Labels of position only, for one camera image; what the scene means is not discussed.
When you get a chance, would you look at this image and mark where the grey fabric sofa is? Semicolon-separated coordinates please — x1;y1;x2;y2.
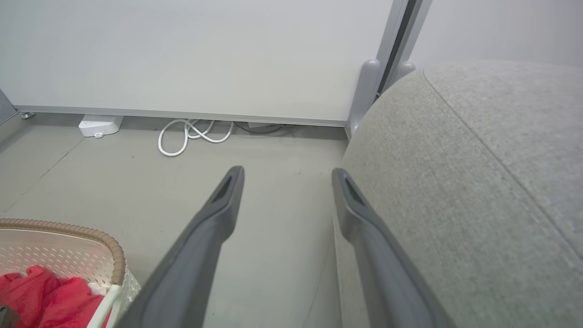
334;59;583;328

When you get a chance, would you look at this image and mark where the black cable under partition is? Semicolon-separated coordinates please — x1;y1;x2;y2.
234;121;286;136

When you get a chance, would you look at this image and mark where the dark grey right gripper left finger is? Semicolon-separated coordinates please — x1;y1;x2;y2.
114;165;245;328

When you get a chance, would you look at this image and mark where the narrow white partition panel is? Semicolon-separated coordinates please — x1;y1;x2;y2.
403;0;583;70

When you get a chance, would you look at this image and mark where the white laundry basket brown rim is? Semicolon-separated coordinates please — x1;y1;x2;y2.
0;218;142;328

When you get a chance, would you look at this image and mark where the red white garment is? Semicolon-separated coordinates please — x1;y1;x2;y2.
0;265;113;328

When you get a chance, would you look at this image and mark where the coiled white cable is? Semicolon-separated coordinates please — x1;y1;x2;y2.
158;119;235;157

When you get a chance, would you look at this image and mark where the white power strip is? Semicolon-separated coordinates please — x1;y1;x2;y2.
78;115;124;138

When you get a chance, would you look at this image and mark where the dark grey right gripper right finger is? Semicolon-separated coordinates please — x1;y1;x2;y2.
332;168;456;328

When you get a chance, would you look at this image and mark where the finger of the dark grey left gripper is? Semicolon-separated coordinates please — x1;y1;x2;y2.
0;305;20;328

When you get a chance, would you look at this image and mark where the grey partition foot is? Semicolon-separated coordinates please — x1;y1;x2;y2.
385;61;416;92
345;58;382;140

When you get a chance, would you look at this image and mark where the wide white partition panel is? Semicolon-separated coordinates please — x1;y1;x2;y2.
0;0;409;128

